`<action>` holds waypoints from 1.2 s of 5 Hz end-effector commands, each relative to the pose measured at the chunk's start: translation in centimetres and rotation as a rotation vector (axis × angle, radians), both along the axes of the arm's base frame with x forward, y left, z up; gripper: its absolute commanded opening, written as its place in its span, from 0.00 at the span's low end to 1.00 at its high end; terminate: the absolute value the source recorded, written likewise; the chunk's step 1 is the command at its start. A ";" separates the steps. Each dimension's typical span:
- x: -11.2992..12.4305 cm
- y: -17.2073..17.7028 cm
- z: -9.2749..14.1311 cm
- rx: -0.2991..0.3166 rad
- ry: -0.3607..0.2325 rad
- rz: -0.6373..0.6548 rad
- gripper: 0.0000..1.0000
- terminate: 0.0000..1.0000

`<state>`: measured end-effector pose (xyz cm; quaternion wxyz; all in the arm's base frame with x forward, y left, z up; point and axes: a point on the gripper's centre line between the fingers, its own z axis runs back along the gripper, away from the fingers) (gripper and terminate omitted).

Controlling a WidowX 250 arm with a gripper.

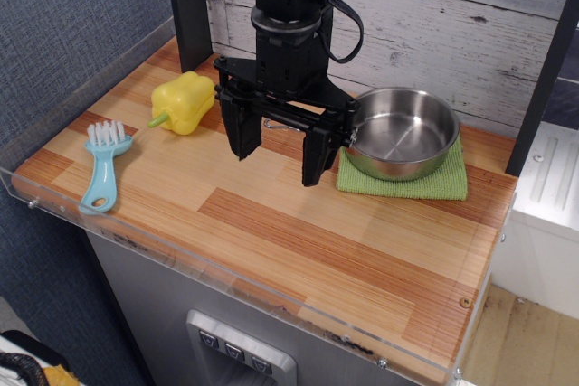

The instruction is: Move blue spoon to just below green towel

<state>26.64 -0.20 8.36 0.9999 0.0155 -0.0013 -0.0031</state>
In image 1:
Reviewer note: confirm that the green towel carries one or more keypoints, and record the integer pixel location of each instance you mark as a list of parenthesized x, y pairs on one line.
[(449, 182)]

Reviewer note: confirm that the dark left frame post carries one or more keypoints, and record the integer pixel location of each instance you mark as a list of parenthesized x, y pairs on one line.
[(192, 32)]

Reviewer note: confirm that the stainless steel pan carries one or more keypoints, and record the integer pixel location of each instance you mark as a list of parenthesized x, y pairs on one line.
[(402, 134)]

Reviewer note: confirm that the dark right frame post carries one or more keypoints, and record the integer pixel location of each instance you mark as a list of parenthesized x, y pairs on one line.
[(563, 36)]

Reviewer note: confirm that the yellow black object bottom left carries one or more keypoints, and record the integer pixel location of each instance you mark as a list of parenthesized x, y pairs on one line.
[(26, 361)]

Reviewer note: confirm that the yellow plastic bell pepper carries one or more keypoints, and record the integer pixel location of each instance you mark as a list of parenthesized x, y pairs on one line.
[(180, 104)]

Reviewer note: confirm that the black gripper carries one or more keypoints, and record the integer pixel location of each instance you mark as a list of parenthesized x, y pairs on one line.
[(287, 81)]

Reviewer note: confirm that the light blue plastic brush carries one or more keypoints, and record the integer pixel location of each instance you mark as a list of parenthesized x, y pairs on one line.
[(107, 140)]

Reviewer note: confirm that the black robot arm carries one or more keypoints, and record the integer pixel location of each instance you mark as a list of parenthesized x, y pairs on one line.
[(298, 10)]

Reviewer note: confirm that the dark frame post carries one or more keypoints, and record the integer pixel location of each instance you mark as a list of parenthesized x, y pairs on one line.
[(563, 36), (192, 32)]

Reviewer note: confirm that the white plastic sink unit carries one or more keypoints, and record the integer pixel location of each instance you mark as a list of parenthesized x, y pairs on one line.
[(536, 256)]

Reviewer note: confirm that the clear acrylic table guard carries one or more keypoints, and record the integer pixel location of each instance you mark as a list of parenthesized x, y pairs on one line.
[(384, 275)]

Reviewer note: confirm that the silver dispenser button panel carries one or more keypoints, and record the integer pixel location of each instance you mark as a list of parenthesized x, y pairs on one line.
[(228, 356)]

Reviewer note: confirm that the grey toy fridge cabinet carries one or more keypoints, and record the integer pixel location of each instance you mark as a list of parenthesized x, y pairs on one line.
[(155, 298)]

